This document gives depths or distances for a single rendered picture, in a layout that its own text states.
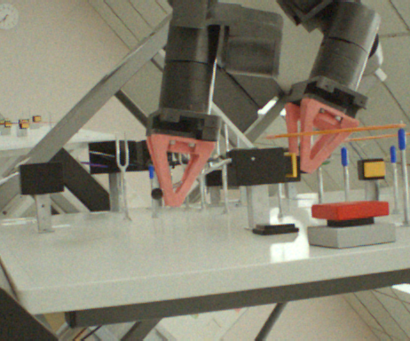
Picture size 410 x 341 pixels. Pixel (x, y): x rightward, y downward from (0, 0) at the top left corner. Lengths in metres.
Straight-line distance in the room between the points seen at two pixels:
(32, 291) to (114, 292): 0.06
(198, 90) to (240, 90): 1.15
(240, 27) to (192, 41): 0.05
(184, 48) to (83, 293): 0.38
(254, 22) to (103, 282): 0.39
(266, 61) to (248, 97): 1.15
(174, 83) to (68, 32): 7.77
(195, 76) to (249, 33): 0.07
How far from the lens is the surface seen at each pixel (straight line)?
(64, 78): 8.54
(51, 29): 8.54
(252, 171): 0.83
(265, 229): 0.78
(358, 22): 0.88
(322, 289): 0.73
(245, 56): 0.82
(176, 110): 0.78
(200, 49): 0.82
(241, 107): 1.95
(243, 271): 0.55
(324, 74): 0.86
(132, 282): 0.52
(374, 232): 0.63
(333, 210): 0.62
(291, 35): 2.20
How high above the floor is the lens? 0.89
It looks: 12 degrees up
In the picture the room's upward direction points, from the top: 43 degrees clockwise
